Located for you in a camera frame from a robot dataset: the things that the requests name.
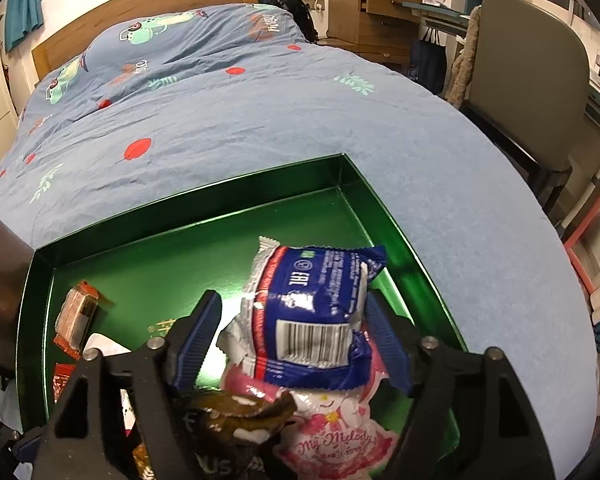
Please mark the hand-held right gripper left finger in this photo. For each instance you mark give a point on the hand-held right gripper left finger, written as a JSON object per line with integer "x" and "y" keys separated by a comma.
{"x": 195, "y": 345}

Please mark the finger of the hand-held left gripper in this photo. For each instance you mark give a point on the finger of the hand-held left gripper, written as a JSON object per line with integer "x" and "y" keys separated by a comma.
{"x": 30, "y": 445}

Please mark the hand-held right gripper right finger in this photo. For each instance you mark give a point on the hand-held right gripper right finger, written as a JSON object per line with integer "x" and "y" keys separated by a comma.
{"x": 387, "y": 347}

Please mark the brown snack wrapper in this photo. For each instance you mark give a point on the brown snack wrapper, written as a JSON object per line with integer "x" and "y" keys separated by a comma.
{"x": 230, "y": 410}

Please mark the green tray box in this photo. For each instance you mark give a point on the green tray box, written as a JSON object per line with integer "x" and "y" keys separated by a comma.
{"x": 180, "y": 270}

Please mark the blue and white snack packet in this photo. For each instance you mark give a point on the blue and white snack packet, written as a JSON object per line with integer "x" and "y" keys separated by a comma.
{"x": 310, "y": 310}

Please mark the silver candy wrapper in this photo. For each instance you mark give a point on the silver candy wrapper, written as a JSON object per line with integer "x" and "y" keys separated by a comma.
{"x": 105, "y": 345}

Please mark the pink cartoon snack packet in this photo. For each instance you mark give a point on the pink cartoon snack packet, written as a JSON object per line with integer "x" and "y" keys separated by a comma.
{"x": 330, "y": 440}

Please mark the black and grey electric kettle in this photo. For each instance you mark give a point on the black and grey electric kettle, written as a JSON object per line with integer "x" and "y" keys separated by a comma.
{"x": 0, "y": 285}

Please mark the pink framed mirror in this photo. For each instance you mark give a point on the pink framed mirror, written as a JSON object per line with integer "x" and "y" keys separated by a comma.
{"x": 579, "y": 267}

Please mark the beige furry scarf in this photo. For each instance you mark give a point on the beige furry scarf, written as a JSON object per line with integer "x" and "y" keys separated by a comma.
{"x": 462, "y": 75}

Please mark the navy shopping bag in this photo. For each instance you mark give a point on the navy shopping bag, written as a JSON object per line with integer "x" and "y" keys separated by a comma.
{"x": 427, "y": 65}

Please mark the grey chair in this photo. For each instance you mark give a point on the grey chair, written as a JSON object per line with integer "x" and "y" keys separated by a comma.
{"x": 525, "y": 85}

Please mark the wooden cabinet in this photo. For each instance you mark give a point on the wooden cabinet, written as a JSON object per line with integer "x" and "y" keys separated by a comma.
{"x": 345, "y": 15}

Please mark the wooden headboard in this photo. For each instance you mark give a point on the wooden headboard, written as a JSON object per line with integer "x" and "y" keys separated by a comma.
{"x": 130, "y": 5}

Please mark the black backpack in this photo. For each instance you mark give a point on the black backpack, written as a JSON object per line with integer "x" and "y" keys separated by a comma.
{"x": 290, "y": 0}

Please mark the teal curtain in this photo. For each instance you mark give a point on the teal curtain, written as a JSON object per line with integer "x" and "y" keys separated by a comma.
{"x": 25, "y": 10}

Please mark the wall socket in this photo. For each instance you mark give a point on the wall socket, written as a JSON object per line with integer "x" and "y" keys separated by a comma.
{"x": 314, "y": 4}

